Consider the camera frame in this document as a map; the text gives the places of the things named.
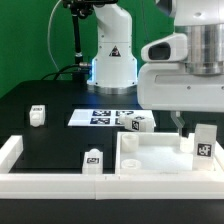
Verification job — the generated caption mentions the black cables at base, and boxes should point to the black cables at base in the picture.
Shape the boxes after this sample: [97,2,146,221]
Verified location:
[40,64,93,81]

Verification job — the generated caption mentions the black camera stand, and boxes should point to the black camera stand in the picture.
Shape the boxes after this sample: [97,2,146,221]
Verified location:
[62,0,118,81]

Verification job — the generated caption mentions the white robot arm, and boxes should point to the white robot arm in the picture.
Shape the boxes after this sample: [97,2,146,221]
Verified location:
[87,0,224,128]

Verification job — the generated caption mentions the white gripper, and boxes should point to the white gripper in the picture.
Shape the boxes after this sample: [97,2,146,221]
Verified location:
[137,33,224,135]

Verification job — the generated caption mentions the white marker sheet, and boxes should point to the white marker sheet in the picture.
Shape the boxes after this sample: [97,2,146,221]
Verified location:
[68,109,154,126]

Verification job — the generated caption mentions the white square tabletop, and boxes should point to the white square tabletop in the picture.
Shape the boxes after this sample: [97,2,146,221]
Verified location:
[114,131,224,176]

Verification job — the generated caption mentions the white U-shaped fence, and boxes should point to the white U-shaped fence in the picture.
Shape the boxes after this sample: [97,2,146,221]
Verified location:
[0,136,224,200]

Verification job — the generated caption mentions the white cable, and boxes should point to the white cable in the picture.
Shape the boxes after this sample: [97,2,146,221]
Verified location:
[47,0,64,73]

